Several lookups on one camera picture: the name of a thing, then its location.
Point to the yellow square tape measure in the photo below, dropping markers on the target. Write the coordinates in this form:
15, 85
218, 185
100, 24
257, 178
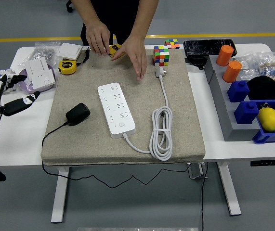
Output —
115, 48

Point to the clear bag of small parts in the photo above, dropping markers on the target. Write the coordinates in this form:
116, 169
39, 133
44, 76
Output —
246, 63

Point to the person's left hand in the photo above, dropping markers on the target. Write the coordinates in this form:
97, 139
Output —
136, 53

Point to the grey-brown mat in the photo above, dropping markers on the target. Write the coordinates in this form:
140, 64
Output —
84, 144

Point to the purple plate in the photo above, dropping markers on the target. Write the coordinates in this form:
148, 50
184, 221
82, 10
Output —
29, 87

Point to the yellow round tape measure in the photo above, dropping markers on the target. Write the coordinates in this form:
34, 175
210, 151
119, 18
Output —
67, 67

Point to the small white paper piece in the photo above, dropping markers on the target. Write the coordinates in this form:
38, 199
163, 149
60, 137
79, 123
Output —
27, 81

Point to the grey stepped block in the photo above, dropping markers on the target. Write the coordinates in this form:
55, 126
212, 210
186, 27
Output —
233, 130

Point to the blue plastic bin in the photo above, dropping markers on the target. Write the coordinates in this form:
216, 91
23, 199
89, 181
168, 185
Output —
265, 138

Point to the black cloth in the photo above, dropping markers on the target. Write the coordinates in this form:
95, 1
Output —
269, 89

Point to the white table leg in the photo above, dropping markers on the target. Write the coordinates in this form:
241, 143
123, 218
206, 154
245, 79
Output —
60, 197
231, 192

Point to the person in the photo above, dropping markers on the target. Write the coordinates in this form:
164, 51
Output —
118, 19

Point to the large colourful puzzle cube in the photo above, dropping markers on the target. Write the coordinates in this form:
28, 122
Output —
161, 56

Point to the black plastic tray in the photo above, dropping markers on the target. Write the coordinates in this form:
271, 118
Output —
204, 47

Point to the white circuit breaker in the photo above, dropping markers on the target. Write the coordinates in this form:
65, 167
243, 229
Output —
1, 72

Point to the clear bag of resistors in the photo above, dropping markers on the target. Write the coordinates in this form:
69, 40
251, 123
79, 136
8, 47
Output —
271, 66

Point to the black office chair base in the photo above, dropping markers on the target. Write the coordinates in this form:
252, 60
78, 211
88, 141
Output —
69, 8

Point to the orange cylinder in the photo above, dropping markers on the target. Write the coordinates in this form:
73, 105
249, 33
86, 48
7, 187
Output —
224, 56
232, 72

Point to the clear bag of screws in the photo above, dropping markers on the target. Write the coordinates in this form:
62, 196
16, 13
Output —
43, 51

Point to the person's right forearm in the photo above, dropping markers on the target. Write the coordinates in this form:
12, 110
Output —
86, 12

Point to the silver metal bracket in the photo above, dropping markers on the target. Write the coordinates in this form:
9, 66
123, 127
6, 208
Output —
196, 171

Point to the person's left forearm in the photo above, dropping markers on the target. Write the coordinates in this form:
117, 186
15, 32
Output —
143, 16

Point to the person's right hand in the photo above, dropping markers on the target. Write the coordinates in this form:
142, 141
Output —
98, 36

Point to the black table control panel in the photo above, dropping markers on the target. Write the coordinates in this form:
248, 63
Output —
269, 162

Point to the yellow lemon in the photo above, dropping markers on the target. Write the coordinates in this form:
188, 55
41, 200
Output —
269, 119

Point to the white wall switch panel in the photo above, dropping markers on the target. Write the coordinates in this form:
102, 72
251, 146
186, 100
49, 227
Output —
68, 51
38, 66

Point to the white wall socket panel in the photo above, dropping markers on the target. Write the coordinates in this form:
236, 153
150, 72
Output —
43, 80

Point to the small colourful puzzle cube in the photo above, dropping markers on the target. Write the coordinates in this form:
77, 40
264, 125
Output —
172, 43

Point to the blue block with knob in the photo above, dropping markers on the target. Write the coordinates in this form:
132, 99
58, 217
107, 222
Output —
246, 114
238, 92

